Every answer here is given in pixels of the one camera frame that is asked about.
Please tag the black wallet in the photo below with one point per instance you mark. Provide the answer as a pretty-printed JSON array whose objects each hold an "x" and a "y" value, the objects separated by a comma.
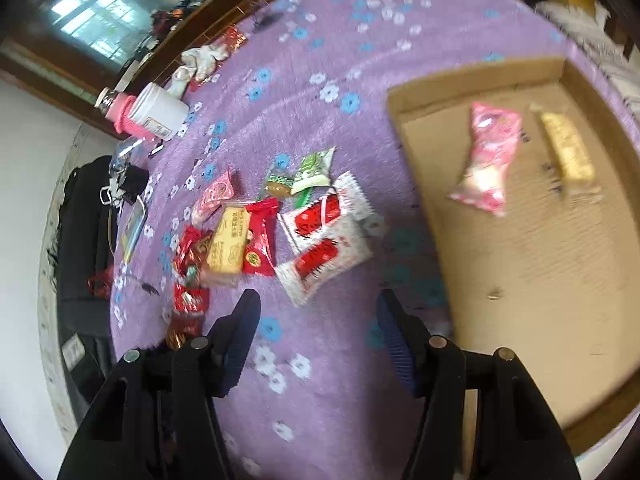
[{"x": 134, "y": 182}]

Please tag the red packet with green mark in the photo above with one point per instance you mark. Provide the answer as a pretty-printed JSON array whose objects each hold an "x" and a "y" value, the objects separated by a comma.
[{"x": 262, "y": 240}]

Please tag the wooden glass cabinet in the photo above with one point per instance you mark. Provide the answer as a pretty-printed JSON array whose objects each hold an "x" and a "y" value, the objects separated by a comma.
[{"x": 65, "y": 20}]

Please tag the black backpack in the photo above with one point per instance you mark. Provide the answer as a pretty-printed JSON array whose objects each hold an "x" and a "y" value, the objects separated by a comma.
[{"x": 82, "y": 240}]

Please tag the small pink snack packet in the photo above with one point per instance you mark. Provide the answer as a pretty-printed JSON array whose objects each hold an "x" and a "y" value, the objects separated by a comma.
[{"x": 215, "y": 197}]

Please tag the pink cup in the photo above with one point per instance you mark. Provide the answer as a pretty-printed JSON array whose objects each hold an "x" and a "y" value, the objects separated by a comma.
[{"x": 120, "y": 112}]

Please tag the green and white snack packet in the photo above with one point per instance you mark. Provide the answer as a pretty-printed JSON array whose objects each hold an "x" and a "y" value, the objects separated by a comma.
[{"x": 315, "y": 167}]

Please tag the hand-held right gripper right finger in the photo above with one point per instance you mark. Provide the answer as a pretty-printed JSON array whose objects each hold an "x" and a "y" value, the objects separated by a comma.
[{"x": 398, "y": 347}]

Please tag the thin green stick packet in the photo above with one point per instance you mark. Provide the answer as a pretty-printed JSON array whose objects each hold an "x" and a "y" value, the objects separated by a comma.
[{"x": 301, "y": 200}]

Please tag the green and brown candy packet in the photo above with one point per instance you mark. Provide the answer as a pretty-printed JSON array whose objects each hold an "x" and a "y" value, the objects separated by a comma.
[{"x": 277, "y": 183}]

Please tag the white crumpled cloth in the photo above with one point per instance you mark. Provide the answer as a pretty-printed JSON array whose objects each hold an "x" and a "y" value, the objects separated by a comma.
[{"x": 200, "y": 60}]

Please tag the small black stand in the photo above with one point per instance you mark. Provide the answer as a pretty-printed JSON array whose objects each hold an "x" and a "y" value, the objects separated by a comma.
[{"x": 267, "y": 17}]

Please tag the colourful booklet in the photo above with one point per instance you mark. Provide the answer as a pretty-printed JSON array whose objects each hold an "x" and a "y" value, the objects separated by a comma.
[{"x": 132, "y": 230}]

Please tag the red patterned packet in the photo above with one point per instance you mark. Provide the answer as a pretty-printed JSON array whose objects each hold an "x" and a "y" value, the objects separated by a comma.
[{"x": 232, "y": 40}]

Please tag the small red snack packet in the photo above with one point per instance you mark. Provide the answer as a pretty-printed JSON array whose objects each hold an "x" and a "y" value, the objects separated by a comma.
[{"x": 190, "y": 299}]

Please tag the purple floral blanket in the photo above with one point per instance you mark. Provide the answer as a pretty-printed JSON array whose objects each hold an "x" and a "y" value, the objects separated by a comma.
[{"x": 350, "y": 60}]

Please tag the large pink snack packet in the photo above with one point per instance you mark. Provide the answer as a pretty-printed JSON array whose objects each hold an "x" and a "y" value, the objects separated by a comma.
[{"x": 487, "y": 157}]

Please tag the white plastic jar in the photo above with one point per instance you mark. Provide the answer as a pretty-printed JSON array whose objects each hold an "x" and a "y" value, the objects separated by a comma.
[{"x": 160, "y": 107}]

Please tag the red plastic bag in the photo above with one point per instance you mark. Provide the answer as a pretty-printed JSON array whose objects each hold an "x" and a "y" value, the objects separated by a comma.
[{"x": 100, "y": 282}]

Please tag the yellow cake packet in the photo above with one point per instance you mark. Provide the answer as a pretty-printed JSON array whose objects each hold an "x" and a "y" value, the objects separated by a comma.
[
  {"x": 567, "y": 147},
  {"x": 227, "y": 245}
]

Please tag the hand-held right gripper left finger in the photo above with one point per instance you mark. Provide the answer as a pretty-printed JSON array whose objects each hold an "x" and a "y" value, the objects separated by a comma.
[{"x": 239, "y": 345}]

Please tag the dark red snack bag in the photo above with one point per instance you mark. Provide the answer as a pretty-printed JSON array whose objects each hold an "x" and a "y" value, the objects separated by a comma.
[{"x": 190, "y": 250}]

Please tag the white and red snack packet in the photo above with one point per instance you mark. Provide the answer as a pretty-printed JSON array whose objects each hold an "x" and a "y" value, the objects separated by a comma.
[
  {"x": 320, "y": 212},
  {"x": 320, "y": 265}
]

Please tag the shallow cardboard box tray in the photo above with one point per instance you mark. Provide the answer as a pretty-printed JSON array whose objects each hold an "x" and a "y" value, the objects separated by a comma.
[{"x": 540, "y": 270}]

